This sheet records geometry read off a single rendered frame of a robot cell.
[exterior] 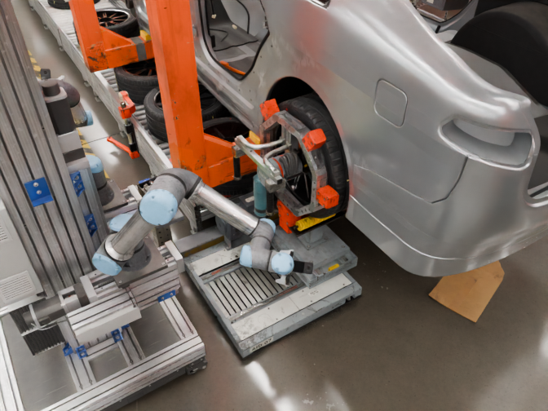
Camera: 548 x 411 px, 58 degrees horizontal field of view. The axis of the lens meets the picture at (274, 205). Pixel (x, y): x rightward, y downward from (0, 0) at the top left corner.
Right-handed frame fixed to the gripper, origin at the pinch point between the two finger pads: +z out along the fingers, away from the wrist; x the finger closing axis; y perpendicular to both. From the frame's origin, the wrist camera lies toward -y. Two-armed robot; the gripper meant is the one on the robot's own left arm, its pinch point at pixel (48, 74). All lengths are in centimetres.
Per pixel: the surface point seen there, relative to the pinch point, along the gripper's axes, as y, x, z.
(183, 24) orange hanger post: -39, 64, -31
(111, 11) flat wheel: 69, 48, 309
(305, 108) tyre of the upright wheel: -10, 119, -64
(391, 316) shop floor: 101, 174, -116
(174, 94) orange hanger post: -4, 60, -33
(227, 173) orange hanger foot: 53, 93, -27
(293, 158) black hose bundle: 6, 108, -83
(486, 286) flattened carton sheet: 91, 240, -115
